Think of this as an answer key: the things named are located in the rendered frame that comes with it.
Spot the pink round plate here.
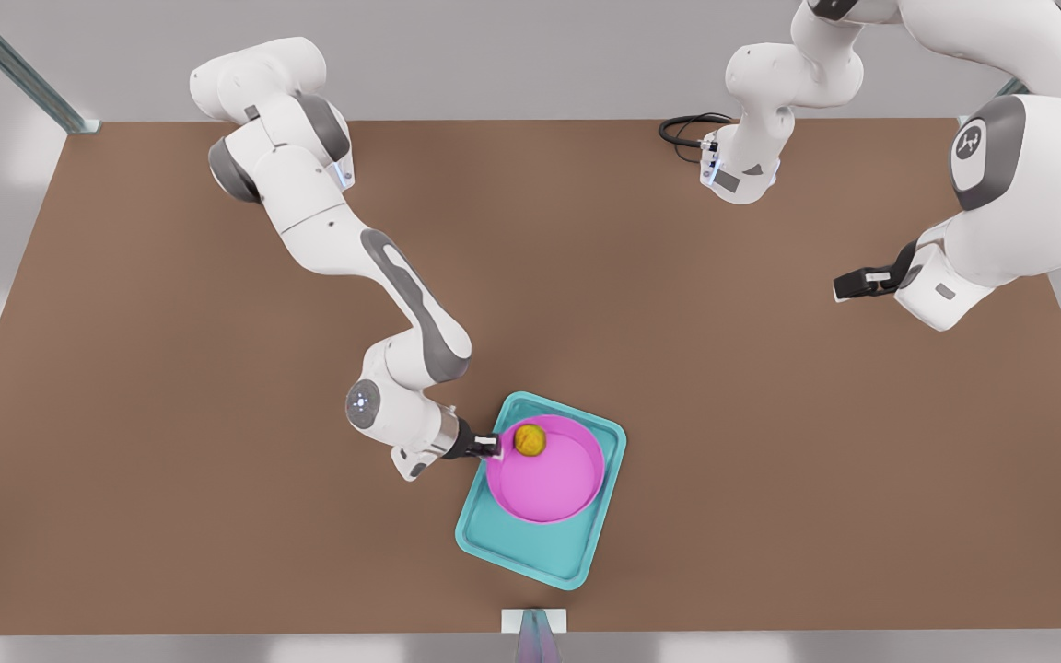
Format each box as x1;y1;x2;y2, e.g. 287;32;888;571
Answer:
485;414;606;525

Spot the teal rectangular tray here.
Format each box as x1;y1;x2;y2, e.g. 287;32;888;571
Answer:
455;391;628;591

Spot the black cable loop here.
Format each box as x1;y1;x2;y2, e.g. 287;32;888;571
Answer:
659;113;740;168

